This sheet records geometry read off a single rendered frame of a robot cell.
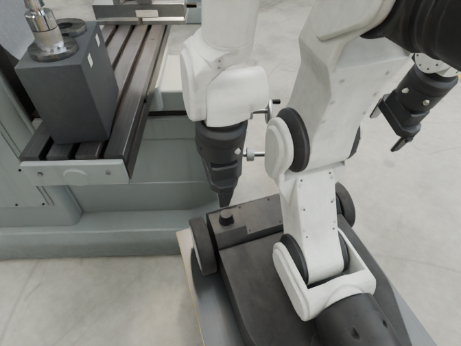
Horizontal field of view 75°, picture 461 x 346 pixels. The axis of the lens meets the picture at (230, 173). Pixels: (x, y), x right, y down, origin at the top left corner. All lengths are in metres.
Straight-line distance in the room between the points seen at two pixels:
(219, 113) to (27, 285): 1.55
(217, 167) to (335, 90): 0.24
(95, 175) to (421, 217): 1.78
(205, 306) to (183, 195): 0.57
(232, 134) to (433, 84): 0.42
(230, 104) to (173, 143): 0.83
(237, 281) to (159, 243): 0.69
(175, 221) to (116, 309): 0.48
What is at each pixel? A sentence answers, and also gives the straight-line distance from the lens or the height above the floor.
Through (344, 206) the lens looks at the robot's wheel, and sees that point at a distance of 1.16.
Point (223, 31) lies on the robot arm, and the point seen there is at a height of 1.31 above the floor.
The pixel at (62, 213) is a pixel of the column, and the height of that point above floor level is 0.28.
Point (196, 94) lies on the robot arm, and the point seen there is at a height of 1.23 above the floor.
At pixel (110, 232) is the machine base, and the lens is 1.59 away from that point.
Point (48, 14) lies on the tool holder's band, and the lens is 0.70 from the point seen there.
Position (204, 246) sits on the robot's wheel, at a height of 0.58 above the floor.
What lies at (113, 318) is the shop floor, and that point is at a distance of 1.61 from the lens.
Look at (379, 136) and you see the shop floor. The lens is 2.51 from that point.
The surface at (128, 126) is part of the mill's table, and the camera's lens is 0.79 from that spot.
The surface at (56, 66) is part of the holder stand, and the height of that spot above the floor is 1.17.
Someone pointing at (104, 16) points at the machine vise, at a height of 1.01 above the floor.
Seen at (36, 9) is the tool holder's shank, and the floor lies 1.25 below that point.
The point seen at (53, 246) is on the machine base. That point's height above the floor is 0.13.
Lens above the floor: 1.44
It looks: 47 degrees down
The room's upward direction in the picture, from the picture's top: straight up
